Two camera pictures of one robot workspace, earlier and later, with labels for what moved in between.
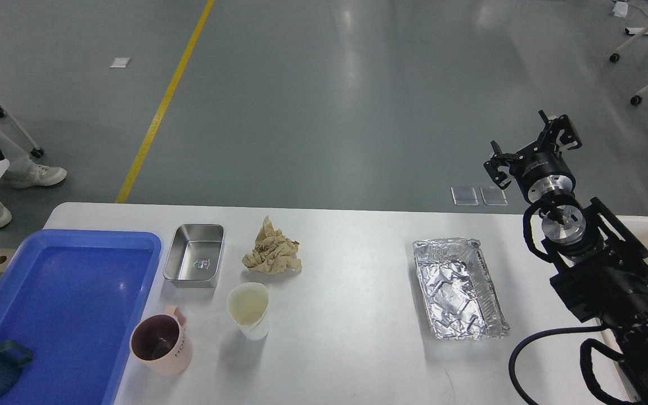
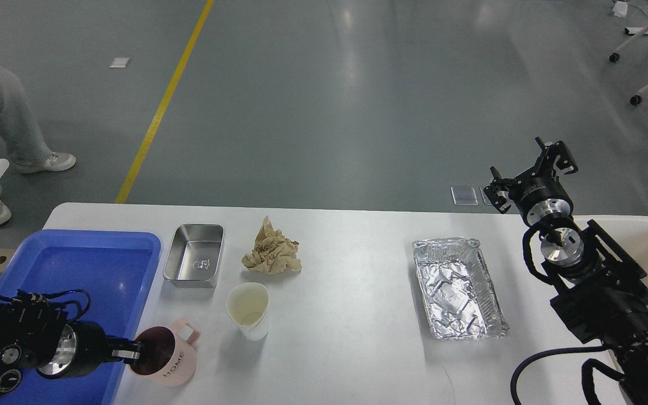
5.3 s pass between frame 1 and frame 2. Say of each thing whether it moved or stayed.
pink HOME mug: moved
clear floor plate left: stayed
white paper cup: stayed
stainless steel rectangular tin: stayed
